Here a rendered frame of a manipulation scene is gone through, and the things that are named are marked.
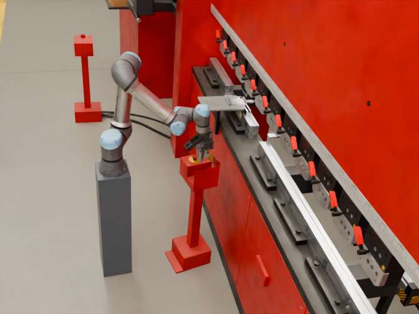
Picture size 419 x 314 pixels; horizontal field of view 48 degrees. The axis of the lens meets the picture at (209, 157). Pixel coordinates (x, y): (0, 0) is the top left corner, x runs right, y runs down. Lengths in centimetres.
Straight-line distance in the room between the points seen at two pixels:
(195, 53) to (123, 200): 148
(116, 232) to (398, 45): 196
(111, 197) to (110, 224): 21
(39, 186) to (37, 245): 66
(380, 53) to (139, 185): 262
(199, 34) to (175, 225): 146
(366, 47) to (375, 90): 15
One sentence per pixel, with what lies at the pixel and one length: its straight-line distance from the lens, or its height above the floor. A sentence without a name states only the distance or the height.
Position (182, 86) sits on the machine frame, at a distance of 383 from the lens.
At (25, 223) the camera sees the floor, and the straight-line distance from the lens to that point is 361.
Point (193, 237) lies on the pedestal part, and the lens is 310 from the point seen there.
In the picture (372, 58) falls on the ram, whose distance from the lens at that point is 166.
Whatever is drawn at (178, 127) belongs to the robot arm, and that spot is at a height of 115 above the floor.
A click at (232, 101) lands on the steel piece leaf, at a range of 300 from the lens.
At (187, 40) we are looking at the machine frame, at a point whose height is 109.
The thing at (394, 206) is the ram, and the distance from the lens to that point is 159.
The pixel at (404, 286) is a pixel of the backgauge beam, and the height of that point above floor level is 96.
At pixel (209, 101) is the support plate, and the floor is 100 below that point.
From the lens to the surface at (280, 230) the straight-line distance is 225.
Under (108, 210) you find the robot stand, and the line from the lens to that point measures 277.
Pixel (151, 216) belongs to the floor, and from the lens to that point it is 356.
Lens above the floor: 236
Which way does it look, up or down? 34 degrees down
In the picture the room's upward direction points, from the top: 6 degrees clockwise
